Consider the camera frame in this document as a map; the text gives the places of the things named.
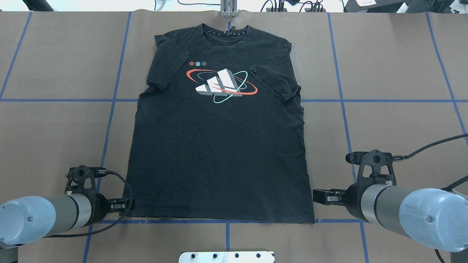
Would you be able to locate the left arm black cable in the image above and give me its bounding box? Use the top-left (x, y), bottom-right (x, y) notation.
top-left (44, 167), bottom-right (135, 238)

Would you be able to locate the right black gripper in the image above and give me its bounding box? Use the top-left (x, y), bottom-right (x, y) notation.
top-left (313, 149), bottom-right (396, 220)

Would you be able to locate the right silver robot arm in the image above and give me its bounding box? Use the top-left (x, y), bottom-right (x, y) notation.
top-left (313, 149), bottom-right (468, 253)

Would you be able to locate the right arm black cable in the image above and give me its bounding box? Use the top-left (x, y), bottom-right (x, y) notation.
top-left (393, 134), bottom-right (468, 161)

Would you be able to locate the aluminium frame post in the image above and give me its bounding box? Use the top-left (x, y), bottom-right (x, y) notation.
top-left (220, 0), bottom-right (238, 17)

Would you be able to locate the black usb hub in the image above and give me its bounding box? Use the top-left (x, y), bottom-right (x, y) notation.
top-left (260, 0), bottom-right (326, 13)

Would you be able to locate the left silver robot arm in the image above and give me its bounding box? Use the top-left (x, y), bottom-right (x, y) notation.
top-left (0, 166), bottom-right (136, 249)

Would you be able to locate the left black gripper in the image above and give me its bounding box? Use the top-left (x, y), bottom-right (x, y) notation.
top-left (65, 165), bottom-right (135, 225)

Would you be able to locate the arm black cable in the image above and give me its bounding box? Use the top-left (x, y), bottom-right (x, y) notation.
top-left (44, 167), bottom-right (135, 238)
top-left (393, 134), bottom-right (468, 161)

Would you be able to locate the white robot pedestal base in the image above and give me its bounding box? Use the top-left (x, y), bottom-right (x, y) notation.
top-left (178, 251), bottom-right (276, 263)

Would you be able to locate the black printed t-shirt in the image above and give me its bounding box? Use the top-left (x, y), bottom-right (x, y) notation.
top-left (127, 24), bottom-right (315, 224)

